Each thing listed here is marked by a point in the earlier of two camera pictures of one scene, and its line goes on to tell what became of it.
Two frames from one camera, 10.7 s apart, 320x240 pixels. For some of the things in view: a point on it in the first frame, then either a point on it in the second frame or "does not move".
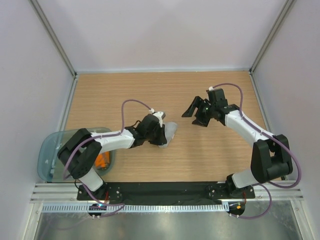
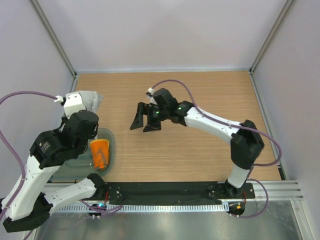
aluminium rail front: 52,192 does not move
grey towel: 170,129 → 91,100
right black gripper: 198,102 → 143,109
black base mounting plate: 163,192 does not move
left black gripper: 161,139 → 64,118
